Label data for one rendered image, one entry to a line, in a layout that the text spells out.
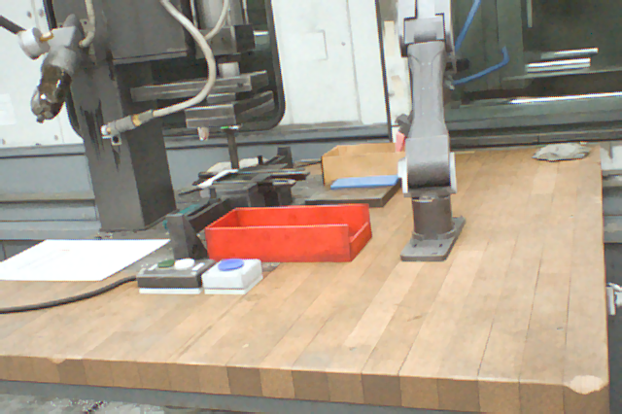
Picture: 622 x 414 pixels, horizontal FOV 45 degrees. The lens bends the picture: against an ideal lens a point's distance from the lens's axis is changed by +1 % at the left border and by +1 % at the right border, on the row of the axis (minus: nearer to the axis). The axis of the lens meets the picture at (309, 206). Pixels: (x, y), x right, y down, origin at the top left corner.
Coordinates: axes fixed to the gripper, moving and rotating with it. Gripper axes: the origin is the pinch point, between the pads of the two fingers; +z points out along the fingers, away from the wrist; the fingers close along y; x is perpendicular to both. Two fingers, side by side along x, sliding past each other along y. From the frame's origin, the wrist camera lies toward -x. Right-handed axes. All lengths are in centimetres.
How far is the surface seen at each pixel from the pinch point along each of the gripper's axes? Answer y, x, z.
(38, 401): 86, -40, 164
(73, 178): 98, -37, 70
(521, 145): -21.2, -25.9, -9.9
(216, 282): 9, 68, 8
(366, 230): -4.9, 45.3, -0.8
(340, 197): 5.1, 23.1, 5.3
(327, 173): 13.1, 6.1, 8.7
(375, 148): 7.5, -5.4, 1.7
